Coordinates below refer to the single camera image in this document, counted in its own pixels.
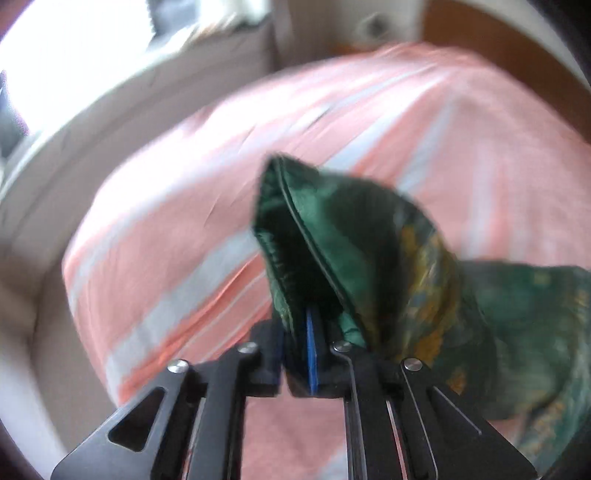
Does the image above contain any pink striped bed cover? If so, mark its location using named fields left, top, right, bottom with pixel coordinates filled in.
left=62, top=42, right=591, bottom=480

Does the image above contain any green patterned jacket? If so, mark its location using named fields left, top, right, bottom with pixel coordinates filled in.
left=252, top=155, right=590, bottom=473

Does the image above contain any brown wooden headboard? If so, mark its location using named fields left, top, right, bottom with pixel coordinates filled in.
left=423, top=1, right=590, bottom=139

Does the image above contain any white round fan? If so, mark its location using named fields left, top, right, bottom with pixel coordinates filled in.
left=356, top=12, right=392, bottom=43

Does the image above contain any white window bench cabinet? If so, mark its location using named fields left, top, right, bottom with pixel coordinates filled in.
left=1, top=22, right=274, bottom=479

